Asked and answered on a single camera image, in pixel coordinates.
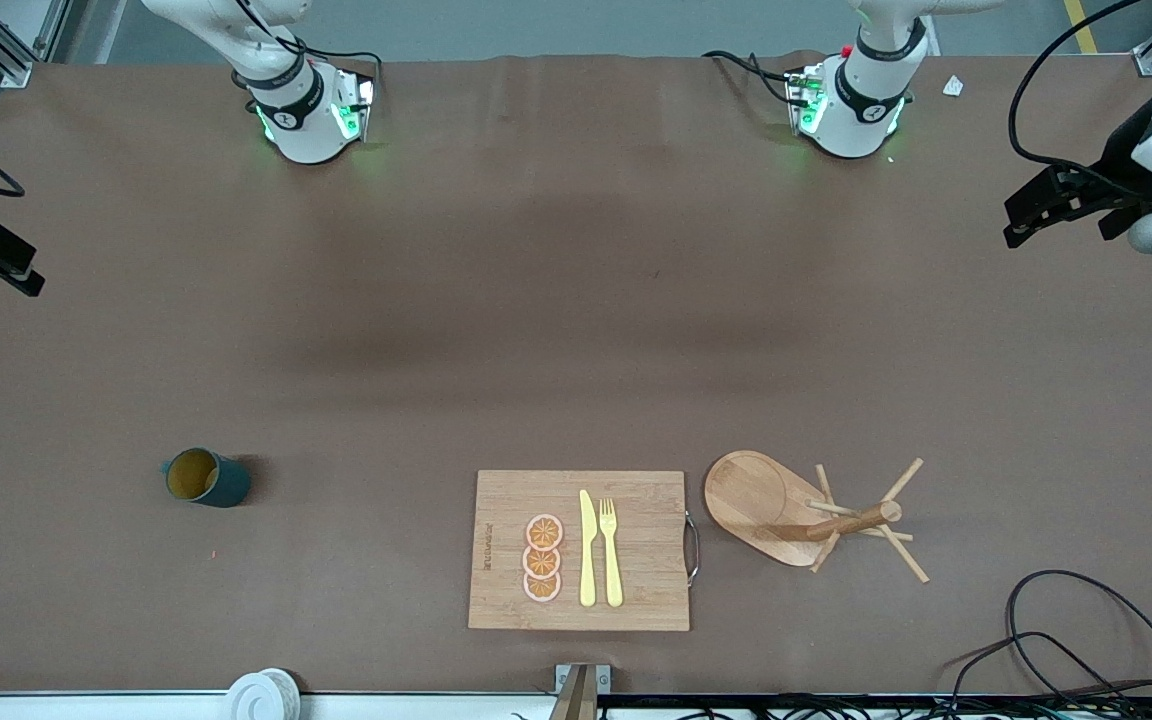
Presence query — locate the bamboo cutting board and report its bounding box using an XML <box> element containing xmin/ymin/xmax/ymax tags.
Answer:
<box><xmin>468</xmin><ymin>470</ymin><xmax>700</xmax><ymax>633</ymax></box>

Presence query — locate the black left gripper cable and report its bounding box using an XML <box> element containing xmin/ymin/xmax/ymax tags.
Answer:
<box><xmin>1008</xmin><ymin>0</ymin><xmax>1152</xmax><ymax>171</ymax></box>

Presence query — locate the yellow plastic knife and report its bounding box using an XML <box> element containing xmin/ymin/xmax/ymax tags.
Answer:
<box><xmin>578</xmin><ymin>489</ymin><xmax>599</xmax><ymax>608</ymax></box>

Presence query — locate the wooden cup rack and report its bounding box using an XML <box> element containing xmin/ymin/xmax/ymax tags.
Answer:
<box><xmin>704</xmin><ymin>450</ymin><xmax>931</xmax><ymax>584</ymax></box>

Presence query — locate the white tape roll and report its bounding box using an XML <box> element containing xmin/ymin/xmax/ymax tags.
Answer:
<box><xmin>225</xmin><ymin>668</ymin><xmax>299</xmax><ymax>720</ymax></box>

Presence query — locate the dark green cup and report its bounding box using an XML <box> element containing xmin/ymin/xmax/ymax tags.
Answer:
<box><xmin>161</xmin><ymin>448</ymin><xmax>252</xmax><ymax>508</ymax></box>

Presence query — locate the black left arm base cable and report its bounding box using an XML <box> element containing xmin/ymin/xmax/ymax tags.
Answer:
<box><xmin>704</xmin><ymin>50</ymin><xmax>799</xmax><ymax>106</ymax></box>

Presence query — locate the black right arm base cable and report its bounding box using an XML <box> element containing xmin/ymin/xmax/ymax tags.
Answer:
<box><xmin>231</xmin><ymin>0</ymin><xmax>384</xmax><ymax>76</ymax></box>

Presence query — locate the thin black cable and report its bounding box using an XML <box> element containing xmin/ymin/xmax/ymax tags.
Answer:
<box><xmin>941</xmin><ymin>630</ymin><xmax>1142</xmax><ymax>720</ymax></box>

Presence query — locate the brown table mat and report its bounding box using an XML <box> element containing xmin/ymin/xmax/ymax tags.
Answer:
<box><xmin>0</xmin><ymin>50</ymin><xmax>1152</xmax><ymax>696</ymax></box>

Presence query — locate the white table edge rail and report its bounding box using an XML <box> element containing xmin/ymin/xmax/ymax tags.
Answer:
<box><xmin>0</xmin><ymin>690</ymin><xmax>557</xmax><ymax>720</ymax></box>

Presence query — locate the yellow plastic fork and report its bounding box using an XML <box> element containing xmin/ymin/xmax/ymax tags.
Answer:
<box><xmin>599</xmin><ymin>498</ymin><xmax>625</xmax><ymax>608</ymax></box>

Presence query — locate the grey metal bracket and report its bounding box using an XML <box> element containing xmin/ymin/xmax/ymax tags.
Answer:
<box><xmin>554</xmin><ymin>663</ymin><xmax>612</xmax><ymax>720</ymax></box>

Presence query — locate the black looped cable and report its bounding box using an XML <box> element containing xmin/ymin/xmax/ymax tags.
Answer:
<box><xmin>1004</xmin><ymin>570</ymin><xmax>1152</xmax><ymax>719</ymax></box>

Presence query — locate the black arm base cable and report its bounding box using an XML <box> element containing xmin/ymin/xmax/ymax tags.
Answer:
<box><xmin>704</xmin><ymin>50</ymin><xmax>799</xmax><ymax>106</ymax></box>
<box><xmin>231</xmin><ymin>0</ymin><xmax>384</xmax><ymax>76</ymax></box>

